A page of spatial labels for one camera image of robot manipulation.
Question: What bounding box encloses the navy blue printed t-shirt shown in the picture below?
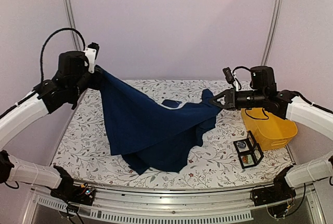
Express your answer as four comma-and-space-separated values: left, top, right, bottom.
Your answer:
99, 71, 221, 175

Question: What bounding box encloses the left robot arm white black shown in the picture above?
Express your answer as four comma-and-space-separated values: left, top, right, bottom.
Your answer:
1, 46, 100, 200

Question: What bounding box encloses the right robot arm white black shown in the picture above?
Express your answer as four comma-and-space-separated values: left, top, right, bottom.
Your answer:
210, 65, 332, 201

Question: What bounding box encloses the black display box orange brooch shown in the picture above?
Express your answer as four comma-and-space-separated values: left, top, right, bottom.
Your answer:
238, 144, 264, 169

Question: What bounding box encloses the yellow plastic basket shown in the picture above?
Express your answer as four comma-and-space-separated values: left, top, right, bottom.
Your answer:
241, 108, 298, 151

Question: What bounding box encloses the floral patterned table mat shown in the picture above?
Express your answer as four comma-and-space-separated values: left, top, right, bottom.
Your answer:
53, 90, 293, 190

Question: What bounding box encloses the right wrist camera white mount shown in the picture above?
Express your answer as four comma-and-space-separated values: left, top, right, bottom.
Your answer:
222, 67, 242, 91

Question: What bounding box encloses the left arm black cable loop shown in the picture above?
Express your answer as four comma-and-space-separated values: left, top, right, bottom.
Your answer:
39, 28, 86, 82

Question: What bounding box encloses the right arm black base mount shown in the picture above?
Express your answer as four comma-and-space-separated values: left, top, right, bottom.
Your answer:
250, 176, 296, 206

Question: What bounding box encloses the aluminium front rail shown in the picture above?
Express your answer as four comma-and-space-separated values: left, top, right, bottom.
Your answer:
23, 183, 329, 223

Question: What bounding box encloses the left aluminium corner post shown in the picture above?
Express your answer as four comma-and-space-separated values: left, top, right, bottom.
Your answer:
63, 0, 81, 50

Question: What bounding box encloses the aluminium corner post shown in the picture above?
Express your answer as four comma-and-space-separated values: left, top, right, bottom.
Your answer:
261, 0, 283, 65
63, 0, 81, 50

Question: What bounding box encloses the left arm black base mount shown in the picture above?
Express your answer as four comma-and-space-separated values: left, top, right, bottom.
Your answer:
50, 166, 96, 206

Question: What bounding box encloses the right aluminium corner post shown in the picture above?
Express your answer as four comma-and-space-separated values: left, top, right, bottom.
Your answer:
261, 0, 283, 65

